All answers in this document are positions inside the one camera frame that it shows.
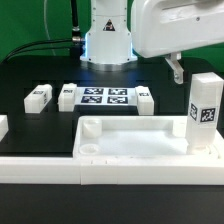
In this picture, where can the white L-shaped obstacle fence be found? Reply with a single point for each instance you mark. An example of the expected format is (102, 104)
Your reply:
(84, 171)

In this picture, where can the white desk top tray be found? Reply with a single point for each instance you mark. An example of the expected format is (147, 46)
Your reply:
(137, 137)

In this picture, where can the white block left edge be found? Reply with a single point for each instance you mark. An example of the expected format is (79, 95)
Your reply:
(3, 126)

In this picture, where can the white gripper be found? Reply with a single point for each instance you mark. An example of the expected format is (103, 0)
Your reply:
(161, 27)

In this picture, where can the marker sheet with tags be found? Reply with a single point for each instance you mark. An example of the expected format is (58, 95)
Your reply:
(105, 96)

